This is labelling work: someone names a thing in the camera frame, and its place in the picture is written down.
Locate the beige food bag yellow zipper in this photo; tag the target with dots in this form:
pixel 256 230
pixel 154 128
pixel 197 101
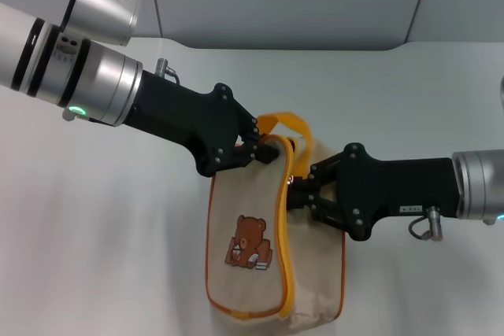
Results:
pixel 244 285

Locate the metal zipper pull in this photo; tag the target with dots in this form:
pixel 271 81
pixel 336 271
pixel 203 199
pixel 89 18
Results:
pixel 291 181

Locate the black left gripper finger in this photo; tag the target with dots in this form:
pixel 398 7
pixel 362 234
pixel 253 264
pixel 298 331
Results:
pixel 250 129
pixel 262 153

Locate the silver vented box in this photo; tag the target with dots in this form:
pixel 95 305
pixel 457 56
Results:
pixel 110 1

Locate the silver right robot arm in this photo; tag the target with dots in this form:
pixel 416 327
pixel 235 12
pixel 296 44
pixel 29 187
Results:
pixel 478 184

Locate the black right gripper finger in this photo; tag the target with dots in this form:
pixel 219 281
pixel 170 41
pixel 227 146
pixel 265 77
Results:
pixel 315 176
pixel 315 204

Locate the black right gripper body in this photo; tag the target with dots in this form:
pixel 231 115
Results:
pixel 393 190

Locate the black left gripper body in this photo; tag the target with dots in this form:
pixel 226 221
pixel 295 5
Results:
pixel 185 119

